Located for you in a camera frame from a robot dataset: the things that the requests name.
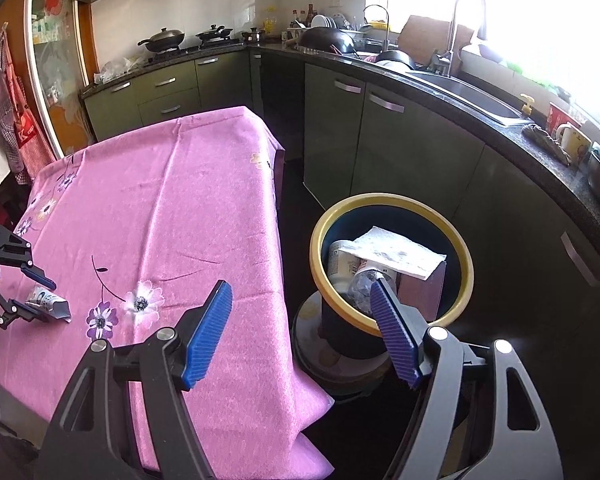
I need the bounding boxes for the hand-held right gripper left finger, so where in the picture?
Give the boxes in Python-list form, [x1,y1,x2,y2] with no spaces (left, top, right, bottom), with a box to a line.
[39,280,234,480]

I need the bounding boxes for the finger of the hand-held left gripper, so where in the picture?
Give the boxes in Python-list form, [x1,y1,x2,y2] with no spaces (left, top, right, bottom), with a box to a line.
[0,225,57,291]
[0,280,47,331]

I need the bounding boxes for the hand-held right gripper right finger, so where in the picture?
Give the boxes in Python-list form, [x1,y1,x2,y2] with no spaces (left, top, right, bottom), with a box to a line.
[370,279,565,480]

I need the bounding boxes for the small silver printed packet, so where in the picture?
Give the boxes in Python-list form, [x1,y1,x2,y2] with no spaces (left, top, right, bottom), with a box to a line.
[27,285,72,324]

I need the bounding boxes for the clear plastic bottle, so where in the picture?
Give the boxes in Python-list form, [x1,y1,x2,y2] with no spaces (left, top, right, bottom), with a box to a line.
[347,265,397,317]

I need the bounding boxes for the white paper towel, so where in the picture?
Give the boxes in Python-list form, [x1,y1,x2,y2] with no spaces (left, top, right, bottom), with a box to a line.
[352,226,447,281]

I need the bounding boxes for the blue yellow-rimmed trash bin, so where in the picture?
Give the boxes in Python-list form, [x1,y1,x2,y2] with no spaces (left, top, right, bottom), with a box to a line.
[310,192,475,361]

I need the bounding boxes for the grey round bucket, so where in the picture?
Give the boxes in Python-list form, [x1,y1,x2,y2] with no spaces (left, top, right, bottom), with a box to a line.
[292,292,392,401]

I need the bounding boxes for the red checked apron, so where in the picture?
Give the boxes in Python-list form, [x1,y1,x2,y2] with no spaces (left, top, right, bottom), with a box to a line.
[0,25,57,182]

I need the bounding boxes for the pink floral tablecloth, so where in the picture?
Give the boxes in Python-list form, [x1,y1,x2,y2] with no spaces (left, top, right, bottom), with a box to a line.
[0,106,336,478]

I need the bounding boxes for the orange-framed glass door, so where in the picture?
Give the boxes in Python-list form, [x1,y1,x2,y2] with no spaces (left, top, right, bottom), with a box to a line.
[25,0,99,157]

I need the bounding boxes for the green kitchen cabinets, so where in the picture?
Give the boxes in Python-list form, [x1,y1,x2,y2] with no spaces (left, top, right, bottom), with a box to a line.
[82,50,600,341]

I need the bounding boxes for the clear plastic bag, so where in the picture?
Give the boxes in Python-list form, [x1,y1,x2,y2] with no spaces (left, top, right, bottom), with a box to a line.
[94,56,144,84]

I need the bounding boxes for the brown dish cloth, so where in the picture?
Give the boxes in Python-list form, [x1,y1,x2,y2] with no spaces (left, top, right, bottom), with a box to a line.
[522,124,579,166]

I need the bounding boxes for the steel sink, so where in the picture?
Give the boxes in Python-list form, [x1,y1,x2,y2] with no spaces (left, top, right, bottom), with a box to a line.
[410,71,524,127]

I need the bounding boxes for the black wok with lid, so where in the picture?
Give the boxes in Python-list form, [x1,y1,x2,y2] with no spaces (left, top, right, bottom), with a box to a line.
[137,27,186,54]

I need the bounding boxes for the yellow mug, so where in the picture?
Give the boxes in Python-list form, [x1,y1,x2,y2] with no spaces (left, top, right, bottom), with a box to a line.
[555,122,594,166]

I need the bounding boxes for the red white box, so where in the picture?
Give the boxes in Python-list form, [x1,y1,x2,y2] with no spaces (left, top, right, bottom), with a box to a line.
[547,102,586,134]

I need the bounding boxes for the black lidded frying pan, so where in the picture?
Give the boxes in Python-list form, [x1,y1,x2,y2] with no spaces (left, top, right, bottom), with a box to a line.
[196,24,234,42]

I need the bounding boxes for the brown cardboard sheet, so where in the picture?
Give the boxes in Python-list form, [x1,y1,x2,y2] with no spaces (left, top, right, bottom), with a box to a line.
[397,15,476,64]

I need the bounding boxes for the large black wok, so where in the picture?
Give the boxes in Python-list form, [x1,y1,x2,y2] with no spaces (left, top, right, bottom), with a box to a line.
[297,26,357,56]

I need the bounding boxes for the steel kitchen faucet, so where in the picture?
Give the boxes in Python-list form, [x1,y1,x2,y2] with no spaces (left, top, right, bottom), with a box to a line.
[430,0,487,77]

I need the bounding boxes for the dish rack with plates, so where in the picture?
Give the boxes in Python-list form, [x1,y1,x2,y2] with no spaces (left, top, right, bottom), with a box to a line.
[292,12,366,34]

